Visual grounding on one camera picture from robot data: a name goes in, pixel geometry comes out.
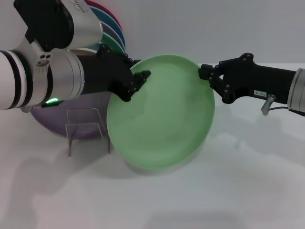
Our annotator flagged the clear acrylic plate rack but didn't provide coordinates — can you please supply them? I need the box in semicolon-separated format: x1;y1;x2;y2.
64;107;112;157

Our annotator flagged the grey purple plate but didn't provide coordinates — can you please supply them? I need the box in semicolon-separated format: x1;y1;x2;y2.
99;21;125;48

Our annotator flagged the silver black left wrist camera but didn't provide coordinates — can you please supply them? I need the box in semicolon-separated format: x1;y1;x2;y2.
13;0;104;52

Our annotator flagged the teal blue plate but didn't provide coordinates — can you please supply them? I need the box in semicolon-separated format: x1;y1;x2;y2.
89;6;126;48

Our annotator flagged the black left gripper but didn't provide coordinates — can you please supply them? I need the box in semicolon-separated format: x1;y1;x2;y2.
79;44;153;103

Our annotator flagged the grey right gripper cable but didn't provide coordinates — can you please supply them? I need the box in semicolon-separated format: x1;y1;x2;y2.
260;94;305;116

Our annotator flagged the light green plate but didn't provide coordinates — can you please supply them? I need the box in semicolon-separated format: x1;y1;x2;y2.
106;54;215;171

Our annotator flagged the dark green plate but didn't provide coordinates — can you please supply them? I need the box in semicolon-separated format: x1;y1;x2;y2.
101;32;126;53

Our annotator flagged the lilac purple plate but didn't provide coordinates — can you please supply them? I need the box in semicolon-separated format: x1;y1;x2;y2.
30;91;115;140

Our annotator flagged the red plate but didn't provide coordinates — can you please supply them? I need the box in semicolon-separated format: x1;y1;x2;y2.
84;0;123;31

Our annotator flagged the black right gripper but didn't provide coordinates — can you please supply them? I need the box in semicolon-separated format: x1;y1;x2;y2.
198;53;297;105

